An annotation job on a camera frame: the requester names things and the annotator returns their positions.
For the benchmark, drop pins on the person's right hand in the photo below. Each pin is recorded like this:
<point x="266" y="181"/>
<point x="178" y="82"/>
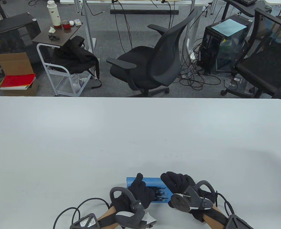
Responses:
<point x="176" y="182"/>

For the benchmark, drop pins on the person's left hand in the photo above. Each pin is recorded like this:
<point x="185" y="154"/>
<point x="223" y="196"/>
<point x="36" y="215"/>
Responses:
<point x="143" y="190"/>

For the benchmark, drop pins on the black glass-sided computer tower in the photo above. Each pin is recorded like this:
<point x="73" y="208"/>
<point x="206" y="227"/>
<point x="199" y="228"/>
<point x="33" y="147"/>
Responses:
<point x="209" y="47"/>

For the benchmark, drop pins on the small blue yellow packet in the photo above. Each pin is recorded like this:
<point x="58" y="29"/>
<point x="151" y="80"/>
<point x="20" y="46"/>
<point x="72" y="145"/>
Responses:
<point x="78" y="22"/>

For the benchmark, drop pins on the red metal cup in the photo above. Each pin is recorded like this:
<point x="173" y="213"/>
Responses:
<point x="65" y="24"/>

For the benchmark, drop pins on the black mesh armchair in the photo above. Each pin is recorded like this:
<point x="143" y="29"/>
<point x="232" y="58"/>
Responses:
<point x="262" y="69"/>

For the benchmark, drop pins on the person's right forearm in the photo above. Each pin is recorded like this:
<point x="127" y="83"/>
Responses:
<point x="213" y="223"/>

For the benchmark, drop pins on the low cardboard box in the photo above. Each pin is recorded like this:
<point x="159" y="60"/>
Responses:
<point x="33" y="89"/>

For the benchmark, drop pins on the black floor device with label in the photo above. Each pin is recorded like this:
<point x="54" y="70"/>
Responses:
<point x="240" y="83"/>

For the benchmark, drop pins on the red folder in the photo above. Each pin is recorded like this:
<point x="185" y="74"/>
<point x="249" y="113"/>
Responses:
<point x="17" y="80"/>

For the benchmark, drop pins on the crumpled white tissue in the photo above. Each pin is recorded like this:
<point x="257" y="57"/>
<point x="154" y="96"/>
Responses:
<point x="51" y="30"/>

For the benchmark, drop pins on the black mesh office chair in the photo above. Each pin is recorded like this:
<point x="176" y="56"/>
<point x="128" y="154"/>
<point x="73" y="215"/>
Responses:
<point x="154" y="66"/>

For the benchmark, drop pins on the pile of black pen refills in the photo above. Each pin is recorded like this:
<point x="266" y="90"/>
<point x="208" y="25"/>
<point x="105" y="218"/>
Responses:
<point x="160" y="194"/>

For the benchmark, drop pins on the black backpack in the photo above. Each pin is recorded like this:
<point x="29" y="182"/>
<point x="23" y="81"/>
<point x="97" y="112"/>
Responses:
<point x="74" y="57"/>

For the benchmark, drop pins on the open cardboard box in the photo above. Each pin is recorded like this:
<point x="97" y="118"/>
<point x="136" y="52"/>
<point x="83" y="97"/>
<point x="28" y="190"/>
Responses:
<point x="13" y="64"/>

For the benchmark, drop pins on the white book stack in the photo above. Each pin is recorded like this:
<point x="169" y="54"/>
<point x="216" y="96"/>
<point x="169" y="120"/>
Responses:
<point x="12" y="88"/>

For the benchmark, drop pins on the grey black hand controller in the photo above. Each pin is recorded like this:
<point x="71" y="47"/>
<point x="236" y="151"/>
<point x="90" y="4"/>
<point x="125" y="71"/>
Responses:
<point x="180" y="202"/>
<point x="131" y="218"/>

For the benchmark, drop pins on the white thermos bottle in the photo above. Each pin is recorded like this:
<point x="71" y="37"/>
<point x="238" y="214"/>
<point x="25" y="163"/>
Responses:
<point x="53" y="14"/>

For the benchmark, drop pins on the small black clip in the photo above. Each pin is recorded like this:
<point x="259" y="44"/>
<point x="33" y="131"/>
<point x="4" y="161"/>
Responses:
<point x="52" y="37"/>

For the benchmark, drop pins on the white desk with metal legs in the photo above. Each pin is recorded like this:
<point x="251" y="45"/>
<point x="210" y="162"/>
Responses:
<point x="89" y="23"/>

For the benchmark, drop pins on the blue plastic stationery box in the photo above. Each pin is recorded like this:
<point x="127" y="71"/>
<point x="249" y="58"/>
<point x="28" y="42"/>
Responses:
<point x="152" y="181"/>

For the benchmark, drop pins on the person's left forearm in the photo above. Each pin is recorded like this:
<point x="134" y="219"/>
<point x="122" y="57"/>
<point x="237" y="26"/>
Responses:
<point x="105" y="215"/>

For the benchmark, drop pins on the white cart with dark top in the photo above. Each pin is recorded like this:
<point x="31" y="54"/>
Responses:
<point x="42" y="39"/>

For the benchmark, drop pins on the black keyboard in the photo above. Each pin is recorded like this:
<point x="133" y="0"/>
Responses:
<point x="248" y="2"/>

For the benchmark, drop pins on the light blue paper sheet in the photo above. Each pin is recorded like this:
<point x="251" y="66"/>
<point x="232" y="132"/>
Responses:
<point x="229" y="26"/>

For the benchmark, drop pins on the clear plastic bottle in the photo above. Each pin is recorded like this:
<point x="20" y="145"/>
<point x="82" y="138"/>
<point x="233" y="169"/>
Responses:
<point x="76" y="81"/>

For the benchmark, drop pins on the black desk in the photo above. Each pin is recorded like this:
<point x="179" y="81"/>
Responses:
<point x="238" y="7"/>

